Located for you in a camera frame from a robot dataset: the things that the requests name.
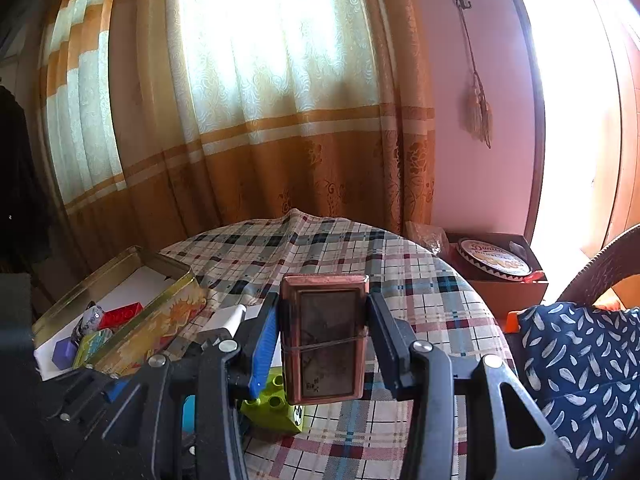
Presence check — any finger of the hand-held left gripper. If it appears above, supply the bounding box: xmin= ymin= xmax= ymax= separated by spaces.
xmin=75 ymin=372 xmax=134 ymax=407
xmin=42 ymin=399 xmax=122 ymax=442

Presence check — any purple block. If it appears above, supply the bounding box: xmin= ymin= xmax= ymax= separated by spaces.
xmin=51 ymin=337 xmax=82 ymax=369

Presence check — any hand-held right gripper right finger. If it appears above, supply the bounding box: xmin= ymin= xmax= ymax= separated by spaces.
xmin=367 ymin=291 xmax=577 ymax=480

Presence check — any gold rectangular tin box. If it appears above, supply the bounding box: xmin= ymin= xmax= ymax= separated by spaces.
xmin=31 ymin=246 xmax=209 ymax=379

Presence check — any blue patterned cushion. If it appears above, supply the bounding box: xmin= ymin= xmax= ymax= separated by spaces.
xmin=514 ymin=301 xmax=640 ymax=480

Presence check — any brown cardboard box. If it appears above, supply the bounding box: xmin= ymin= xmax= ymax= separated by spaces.
xmin=444 ymin=232 xmax=551 ymax=307

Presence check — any tissue packet with green label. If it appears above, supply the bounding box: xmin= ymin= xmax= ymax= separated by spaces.
xmin=72 ymin=329 xmax=124 ymax=370

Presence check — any red building block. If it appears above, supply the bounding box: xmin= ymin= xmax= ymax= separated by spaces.
xmin=97 ymin=301 xmax=146 ymax=331

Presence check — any white paper liner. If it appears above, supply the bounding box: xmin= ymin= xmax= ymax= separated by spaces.
xmin=35 ymin=265 xmax=177 ymax=382

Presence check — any brown door frame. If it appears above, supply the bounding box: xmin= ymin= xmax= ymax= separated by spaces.
xmin=494 ymin=0 xmax=549 ymax=242

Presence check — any hanging tassel cord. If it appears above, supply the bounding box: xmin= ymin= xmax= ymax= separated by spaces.
xmin=457 ymin=7 xmax=494 ymax=149

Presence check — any black coat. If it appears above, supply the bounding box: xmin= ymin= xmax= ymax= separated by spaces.
xmin=0 ymin=85 xmax=52 ymax=267

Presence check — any round printed tin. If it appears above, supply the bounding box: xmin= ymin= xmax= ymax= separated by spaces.
xmin=454 ymin=238 xmax=534 ymax=281

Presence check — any teal building block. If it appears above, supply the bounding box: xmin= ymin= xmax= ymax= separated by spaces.
xmin=181 ymin=394 xmax=197 ymax=434

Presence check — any orange and cream curtain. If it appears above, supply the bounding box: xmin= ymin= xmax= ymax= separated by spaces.
xmin=39 ymin=0 xmax=129 ymax=212
xmin=107 ymin=0 xmax=437 ymax=242

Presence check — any brown wicker chair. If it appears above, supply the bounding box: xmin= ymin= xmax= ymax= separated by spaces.
xmin=554 ymin=224 xmax=640 ymax=312

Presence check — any clear plastic bag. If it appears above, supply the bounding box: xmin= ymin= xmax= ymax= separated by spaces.
xmin=404 ymin=220 xmax=449 ymax=257

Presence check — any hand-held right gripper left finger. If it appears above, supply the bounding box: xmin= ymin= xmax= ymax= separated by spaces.
xmin=100 ymin=292 xmax=281 ymax=480

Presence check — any green building block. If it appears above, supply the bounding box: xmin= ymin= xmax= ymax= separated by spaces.
xmin=240 ymin=366 xmax=305 ymax=436

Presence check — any white charger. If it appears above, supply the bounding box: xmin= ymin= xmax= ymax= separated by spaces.
xmin=197 ymin=304 xmax=249 ymax=341

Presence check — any copper framed box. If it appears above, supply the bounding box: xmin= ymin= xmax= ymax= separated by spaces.
xmin=278 ymin=274 xmax=371 ymax=406

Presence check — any wooden door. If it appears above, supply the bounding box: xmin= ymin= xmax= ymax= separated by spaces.
xmin=580 ymin=0 xmax=640 ymax=257

